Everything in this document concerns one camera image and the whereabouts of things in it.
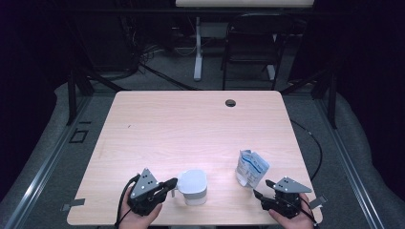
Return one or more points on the person's left hand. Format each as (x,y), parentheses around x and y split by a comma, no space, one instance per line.
(137,222)

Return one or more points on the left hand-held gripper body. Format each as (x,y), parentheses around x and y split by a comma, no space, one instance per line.
(144,194)

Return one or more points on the white desk leg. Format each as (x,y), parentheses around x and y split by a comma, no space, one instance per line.
(198,63)
(271,72)

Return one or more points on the black-edged floor hatch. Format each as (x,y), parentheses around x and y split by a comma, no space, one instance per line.
(78,136)

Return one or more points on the black metal stand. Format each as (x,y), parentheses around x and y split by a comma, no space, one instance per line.
(332,105)
(72,101)

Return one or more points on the person's right hand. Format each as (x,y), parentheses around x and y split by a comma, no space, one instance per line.
(296,222)

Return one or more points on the black folding chair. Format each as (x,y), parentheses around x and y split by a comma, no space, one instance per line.
(254,41)

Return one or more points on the grey tape strip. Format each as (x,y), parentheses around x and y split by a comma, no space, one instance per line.
(319,201)
(74,203)

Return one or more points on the aluminium floor rail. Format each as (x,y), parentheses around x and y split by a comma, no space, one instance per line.
(350,165)
(41,168)

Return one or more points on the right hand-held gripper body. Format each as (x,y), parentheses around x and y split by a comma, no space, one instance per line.
(286,202)

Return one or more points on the white and blue pouch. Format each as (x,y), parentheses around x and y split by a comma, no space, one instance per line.
(253,168)

